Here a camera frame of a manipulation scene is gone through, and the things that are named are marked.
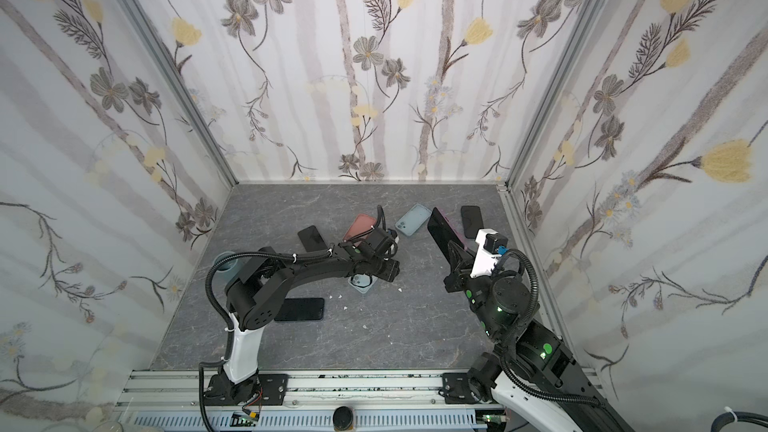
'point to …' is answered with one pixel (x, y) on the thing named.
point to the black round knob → (343, 419)
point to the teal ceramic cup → (227, 273)
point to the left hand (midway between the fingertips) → (390, 262)
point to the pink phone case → (360, 224)
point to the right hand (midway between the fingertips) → (451, 243)
